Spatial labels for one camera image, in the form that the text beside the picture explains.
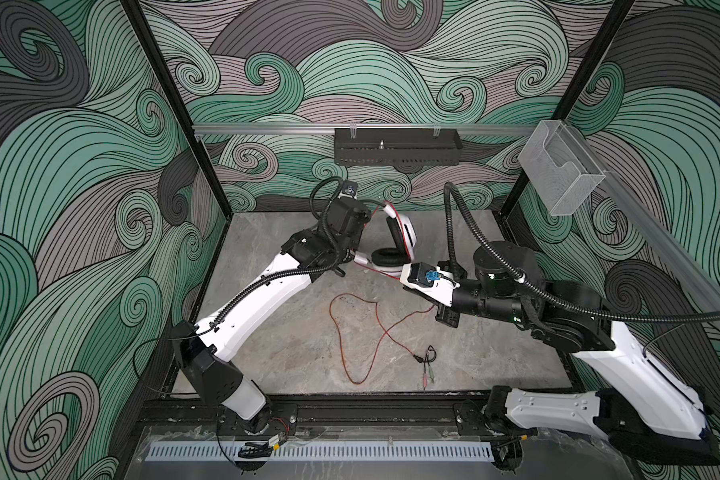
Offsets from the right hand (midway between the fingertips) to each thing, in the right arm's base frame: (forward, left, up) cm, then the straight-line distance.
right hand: (410, 283), depth 54 cm
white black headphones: (+11, +2, -9) cm, 14 cm away
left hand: (+23, +14, -5) cm, 27 cm away
